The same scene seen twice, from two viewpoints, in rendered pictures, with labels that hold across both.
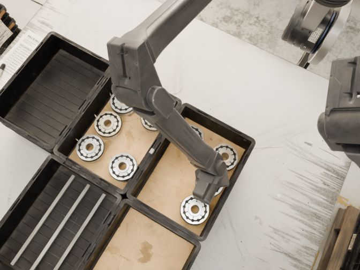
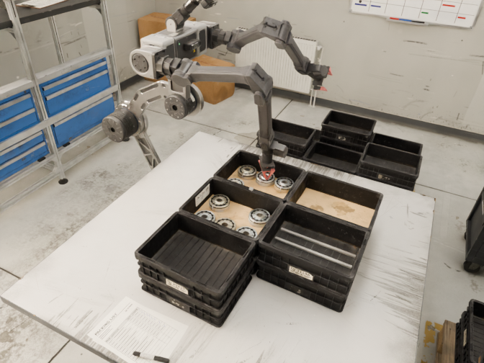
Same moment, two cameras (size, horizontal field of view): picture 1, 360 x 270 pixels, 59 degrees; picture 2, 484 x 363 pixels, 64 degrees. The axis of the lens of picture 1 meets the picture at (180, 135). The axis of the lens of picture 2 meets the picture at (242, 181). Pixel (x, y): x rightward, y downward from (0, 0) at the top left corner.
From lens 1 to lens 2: 160 cm
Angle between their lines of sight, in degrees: 55
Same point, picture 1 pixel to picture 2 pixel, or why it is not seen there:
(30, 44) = (109, 330)
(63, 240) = (320, 250)
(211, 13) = not seen: hidden behind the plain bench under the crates
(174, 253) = (312, 195)
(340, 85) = (271, 31)
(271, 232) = not seen: hidden behind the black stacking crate
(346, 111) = (279, 32)
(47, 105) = (204, 272)
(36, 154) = (244, 307)
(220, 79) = (176, 190)
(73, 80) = (178, 256)
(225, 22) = not seen: hidden behind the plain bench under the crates
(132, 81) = (265, 76)
